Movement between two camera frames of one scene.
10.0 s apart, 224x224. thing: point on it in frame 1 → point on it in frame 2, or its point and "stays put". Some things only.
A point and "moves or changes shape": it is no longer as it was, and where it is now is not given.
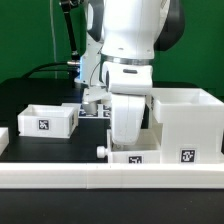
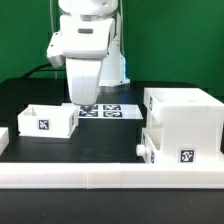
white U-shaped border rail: x=107 y=175 stays put
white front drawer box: x=148 y=151 moves or changes shape
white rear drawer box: x=48 y=120 stays put
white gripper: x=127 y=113 → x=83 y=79
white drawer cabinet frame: x=191 y=122 stays put
